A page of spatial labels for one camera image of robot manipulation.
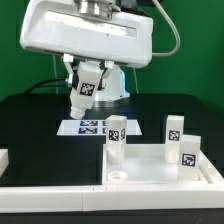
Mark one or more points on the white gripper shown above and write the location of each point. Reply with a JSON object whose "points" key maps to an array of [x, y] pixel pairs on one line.
{"points": [[55, 27]]}

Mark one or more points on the white square table top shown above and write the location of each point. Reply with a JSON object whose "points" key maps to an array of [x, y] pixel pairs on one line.
{"points": [[145, 164]]}

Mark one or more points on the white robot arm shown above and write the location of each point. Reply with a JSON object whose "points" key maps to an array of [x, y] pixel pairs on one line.
{"points": [[115, 83]]}

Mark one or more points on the white marker sheet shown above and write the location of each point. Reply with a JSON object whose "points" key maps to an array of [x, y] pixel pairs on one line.
{"points": [[92, 127]]}

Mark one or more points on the white U-shaped obstacle fence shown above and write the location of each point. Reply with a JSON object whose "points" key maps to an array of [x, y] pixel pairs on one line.
{"points": [[208, 193]]}

